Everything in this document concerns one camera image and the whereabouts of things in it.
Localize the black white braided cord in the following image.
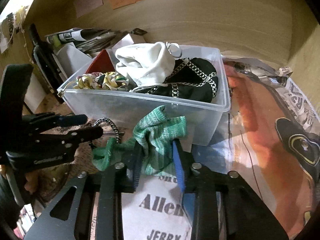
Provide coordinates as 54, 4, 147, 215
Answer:
91, 117, 121, 144

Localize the green knitted cloth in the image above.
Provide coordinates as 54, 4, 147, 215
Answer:
92, 106, 188, 177

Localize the floral fabric scrunchie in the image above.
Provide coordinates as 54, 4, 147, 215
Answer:
73, 72, 130, 91

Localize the black patterned cloth bag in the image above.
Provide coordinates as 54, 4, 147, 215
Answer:
133, 57, 219, 103

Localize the white cloth pouch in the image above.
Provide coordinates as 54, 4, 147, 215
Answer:
115, 42, 175, 87

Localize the red felt pouch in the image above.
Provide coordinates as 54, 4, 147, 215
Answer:
86, 50, 115, 74

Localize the left hand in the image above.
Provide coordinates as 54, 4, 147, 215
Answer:
1, 165, 39, 194

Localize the dark wine bottle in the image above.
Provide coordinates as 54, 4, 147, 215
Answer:
28, 23, 64, 104

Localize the clear plastic storage box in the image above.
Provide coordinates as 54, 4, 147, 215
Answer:
57, 45, 231, 146

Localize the clear plastic box lid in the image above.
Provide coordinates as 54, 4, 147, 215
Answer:
54, 43, 93, 79

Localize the rolled black white magazine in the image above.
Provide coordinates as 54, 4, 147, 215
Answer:
45, 28, 120, 45

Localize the stack of papers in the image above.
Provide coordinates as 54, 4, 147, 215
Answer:
75, 28, 148, 55

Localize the pink sticky note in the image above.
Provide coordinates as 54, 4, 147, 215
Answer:
74, 0, 103, 18

